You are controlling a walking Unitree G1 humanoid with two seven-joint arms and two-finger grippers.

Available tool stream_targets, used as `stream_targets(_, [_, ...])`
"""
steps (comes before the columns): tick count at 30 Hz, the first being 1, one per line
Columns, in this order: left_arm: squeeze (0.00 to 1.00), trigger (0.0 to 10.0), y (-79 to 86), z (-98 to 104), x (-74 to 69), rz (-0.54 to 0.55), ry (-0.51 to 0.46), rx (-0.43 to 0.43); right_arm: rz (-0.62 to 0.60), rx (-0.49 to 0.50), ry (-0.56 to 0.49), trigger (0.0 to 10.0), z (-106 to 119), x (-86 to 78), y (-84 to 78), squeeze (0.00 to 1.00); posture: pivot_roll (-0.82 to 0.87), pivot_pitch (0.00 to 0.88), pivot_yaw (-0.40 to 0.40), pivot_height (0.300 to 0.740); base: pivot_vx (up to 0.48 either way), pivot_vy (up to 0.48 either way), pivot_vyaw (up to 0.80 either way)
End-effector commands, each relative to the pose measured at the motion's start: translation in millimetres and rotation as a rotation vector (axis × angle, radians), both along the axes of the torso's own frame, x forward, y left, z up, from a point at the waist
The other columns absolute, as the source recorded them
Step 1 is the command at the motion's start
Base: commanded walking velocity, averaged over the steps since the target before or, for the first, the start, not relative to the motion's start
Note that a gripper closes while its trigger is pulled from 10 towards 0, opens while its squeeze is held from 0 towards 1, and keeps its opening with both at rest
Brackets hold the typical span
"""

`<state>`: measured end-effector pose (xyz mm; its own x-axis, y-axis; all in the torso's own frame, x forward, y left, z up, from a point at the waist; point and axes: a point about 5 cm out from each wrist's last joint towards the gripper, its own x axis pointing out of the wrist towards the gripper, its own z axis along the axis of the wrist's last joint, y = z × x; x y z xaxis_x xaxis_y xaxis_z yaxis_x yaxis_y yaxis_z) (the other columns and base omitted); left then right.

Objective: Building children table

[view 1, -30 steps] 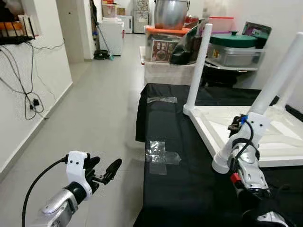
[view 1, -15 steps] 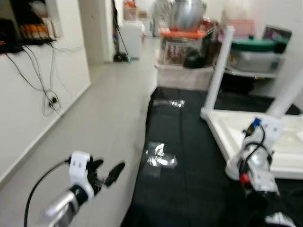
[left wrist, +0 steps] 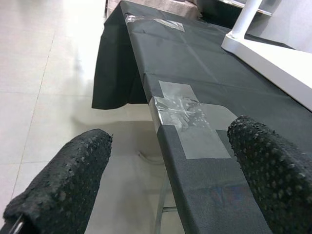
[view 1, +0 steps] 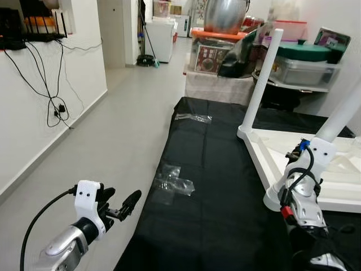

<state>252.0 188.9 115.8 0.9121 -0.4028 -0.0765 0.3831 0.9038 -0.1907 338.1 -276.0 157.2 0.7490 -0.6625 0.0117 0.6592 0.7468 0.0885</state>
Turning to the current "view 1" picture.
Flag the black wooden stool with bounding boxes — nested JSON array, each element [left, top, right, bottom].
[[262, 85, 305, 111]]

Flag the black plastic bag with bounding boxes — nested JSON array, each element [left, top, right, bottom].
[[219, 28, 263, 78]]

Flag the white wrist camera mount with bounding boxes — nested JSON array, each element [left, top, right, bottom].
[[285, 137, 338, 193], [74, 181, 108, 235]]

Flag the clear plastic container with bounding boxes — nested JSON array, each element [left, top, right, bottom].
[[270, 56, 341, 88]]

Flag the black round robot vacuum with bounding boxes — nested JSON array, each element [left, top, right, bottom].
[[137, 55, 157, 67]]

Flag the black round wok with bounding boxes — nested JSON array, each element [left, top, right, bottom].
[[254, 71, 331, 95]]

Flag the brown printed carton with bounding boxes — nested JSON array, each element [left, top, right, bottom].
[[195, 42, 226, 74]]

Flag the mop with green head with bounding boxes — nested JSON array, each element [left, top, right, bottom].
[[140, 0, 160, 67]]

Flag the dark printed flat box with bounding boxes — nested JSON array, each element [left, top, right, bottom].
[[313, 28, 351, 63]]

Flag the crumpled clear plastic bag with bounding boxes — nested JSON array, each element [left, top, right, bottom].
[[153, 165, 195, 204]]

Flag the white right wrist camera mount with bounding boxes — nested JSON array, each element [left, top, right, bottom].
[[285, 137, 338, 193]]

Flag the white plastic children table top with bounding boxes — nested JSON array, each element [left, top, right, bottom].
[[237, 125, 361, 214]]

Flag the orange plastic tray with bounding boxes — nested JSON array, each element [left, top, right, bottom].
[[191, 28, 249, 41]]

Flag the white chest freezer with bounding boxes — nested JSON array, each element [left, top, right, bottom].
[[146, 17, 177, 63]]

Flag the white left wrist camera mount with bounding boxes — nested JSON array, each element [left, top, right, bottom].
[[74, 181, 108, 235]]

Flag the black plastic table cover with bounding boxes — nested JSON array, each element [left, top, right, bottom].
[[113, 97, 361, 271]]

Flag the green pot with lid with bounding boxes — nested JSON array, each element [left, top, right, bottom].
[[276, 41, 333, 62]]

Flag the translucent storage box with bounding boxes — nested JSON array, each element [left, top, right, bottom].
[[185, 71, 254, 105]]

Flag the black wall cable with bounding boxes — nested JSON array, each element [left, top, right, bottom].
[[3, 40, 102, 129]]

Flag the large silver metal pot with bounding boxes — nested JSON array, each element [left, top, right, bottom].
[[203, 0, 249, 34]]

